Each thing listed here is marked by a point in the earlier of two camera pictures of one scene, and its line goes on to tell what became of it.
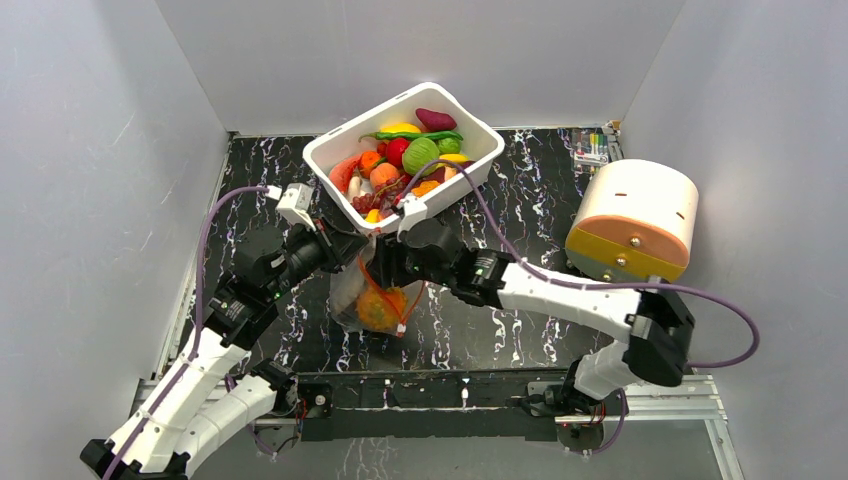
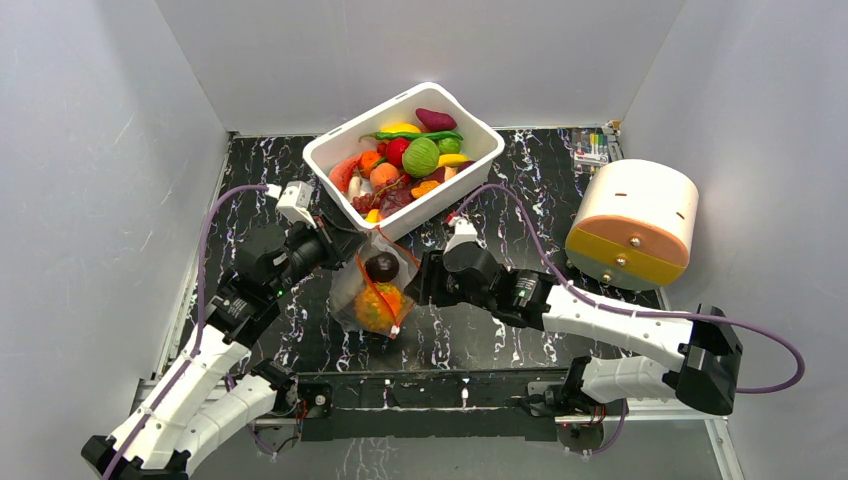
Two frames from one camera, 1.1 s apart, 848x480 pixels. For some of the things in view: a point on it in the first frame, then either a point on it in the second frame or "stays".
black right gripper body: [385, 263] to [428, 279]
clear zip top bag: [359, 301] stays
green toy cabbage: [418, 153] stays
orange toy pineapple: [381, 309] stays
